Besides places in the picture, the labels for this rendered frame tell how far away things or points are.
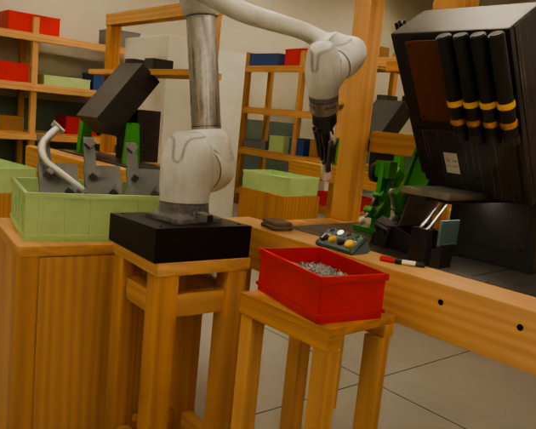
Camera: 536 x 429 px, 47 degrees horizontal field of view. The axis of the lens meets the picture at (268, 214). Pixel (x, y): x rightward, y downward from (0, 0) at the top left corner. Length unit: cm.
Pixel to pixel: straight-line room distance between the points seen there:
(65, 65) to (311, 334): 759
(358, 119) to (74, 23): 665
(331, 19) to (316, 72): 984
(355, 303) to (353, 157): 117
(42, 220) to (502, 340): 150
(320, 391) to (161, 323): 53
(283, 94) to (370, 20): 823
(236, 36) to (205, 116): 819
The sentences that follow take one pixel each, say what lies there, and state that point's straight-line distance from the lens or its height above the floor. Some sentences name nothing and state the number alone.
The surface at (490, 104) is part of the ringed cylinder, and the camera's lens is 169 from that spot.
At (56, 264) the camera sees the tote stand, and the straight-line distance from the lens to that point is 223.
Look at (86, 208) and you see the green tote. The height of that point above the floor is 91.
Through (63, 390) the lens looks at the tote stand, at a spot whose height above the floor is 26.
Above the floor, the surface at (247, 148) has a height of 83.
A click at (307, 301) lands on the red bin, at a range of 156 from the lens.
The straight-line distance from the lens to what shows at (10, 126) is 807.
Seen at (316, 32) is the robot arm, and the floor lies 156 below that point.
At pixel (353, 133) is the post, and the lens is 266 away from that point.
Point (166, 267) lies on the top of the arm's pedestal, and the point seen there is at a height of 84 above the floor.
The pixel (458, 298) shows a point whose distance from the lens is 168.
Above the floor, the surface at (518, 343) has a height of 81.
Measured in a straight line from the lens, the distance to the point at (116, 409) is 217.
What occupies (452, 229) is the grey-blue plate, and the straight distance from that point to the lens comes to 190.
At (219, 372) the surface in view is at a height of 48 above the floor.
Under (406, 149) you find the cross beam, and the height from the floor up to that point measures 121.
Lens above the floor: 128
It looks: 9 degrees down
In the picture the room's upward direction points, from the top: 6 degrees clockwise
